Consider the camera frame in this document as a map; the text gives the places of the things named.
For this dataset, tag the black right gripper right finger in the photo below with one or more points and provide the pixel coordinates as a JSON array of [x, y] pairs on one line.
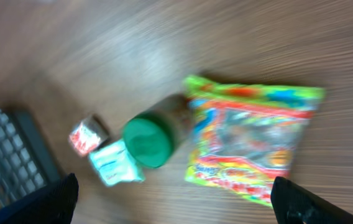
[[293, 204]]

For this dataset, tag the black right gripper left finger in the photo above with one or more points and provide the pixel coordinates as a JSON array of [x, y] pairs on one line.
[[52, 204]]

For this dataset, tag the mint green wipes pack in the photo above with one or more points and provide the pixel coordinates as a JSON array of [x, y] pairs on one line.
[[114, 164]]

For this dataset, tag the red white tissue pack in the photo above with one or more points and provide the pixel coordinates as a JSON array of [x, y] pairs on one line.
[[88, 135]]

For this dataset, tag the Haribo gummy candy bag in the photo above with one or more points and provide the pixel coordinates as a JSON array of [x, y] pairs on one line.
[[246, 135]]

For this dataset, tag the green lid jar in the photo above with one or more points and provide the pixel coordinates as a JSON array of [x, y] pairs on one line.
[[152, 136]]

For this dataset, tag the grey plastic shopping basket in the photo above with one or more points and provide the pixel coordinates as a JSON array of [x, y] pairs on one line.
[[26, 164]]

